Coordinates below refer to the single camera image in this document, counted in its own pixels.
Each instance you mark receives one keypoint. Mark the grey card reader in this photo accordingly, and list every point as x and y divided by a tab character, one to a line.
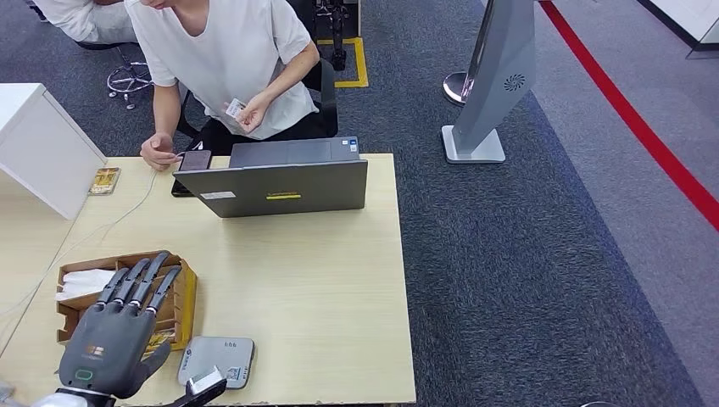
219	356

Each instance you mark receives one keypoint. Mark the black tripod stand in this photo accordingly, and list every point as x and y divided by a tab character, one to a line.
337	53

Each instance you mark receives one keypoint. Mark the black smartphone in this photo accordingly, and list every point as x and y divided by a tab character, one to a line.
195	160

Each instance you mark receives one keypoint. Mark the seated person in pale clothes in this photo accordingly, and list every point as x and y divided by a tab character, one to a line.
90	22

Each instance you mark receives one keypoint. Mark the person in white shirt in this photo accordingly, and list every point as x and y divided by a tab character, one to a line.
224	56

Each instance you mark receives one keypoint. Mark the white folded cloth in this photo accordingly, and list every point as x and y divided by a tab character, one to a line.
84	282

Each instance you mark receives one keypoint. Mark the person's right forearm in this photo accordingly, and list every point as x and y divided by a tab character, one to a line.
166	121

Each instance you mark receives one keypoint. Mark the grey kiosk stand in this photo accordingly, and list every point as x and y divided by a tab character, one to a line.
494	73

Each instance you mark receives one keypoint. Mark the gold room key card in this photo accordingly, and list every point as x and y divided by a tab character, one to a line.
104	181

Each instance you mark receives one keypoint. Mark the round grey object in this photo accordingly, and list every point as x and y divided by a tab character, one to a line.
598	404

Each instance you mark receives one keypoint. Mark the brown wooden organizer box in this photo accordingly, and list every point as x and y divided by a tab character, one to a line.
178	306

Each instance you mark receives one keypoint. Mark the white cabinet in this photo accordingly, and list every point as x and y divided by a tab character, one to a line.
33	129

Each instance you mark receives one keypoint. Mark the white counter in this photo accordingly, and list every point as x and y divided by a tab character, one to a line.
691	17

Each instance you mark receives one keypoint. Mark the robot left hand grey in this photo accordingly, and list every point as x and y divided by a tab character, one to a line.
112	342

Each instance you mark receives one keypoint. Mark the chrome swivel stool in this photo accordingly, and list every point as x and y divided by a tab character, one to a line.
130	78

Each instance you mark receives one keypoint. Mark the gold key card stack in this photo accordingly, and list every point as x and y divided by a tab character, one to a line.
160	338

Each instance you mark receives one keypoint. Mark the person's left hand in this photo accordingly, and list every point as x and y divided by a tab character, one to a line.
254	112

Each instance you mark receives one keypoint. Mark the black office chair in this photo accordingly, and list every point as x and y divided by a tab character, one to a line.
328	107

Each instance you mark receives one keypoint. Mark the person's right hand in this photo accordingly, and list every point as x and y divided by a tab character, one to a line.
157	150

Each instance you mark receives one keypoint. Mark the grey laptop with yellow sticker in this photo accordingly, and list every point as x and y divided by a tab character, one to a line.
281	188

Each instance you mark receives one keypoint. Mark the chrome stanchion post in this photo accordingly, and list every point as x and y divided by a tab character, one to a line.
453	87

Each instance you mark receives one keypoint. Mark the white ID card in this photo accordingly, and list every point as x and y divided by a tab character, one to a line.
235	108

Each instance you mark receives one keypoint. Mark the robot left arm silver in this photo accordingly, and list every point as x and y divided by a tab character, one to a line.
56	401

